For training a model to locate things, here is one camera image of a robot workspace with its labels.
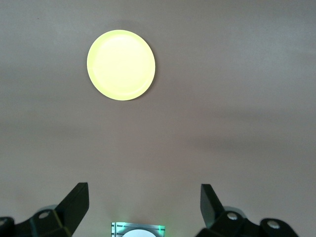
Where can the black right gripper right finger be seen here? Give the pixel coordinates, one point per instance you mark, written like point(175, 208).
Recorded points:
point(222, 222)

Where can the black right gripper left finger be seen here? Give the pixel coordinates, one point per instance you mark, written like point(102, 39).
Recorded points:
point(61, 219)

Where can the yellow plate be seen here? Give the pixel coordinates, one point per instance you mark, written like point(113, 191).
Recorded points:
point(121, 65)

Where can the brown table cover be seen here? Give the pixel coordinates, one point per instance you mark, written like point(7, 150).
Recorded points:
point(222, 74)

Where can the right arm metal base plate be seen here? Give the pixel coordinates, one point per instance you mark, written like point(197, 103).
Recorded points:
point(116, 229)

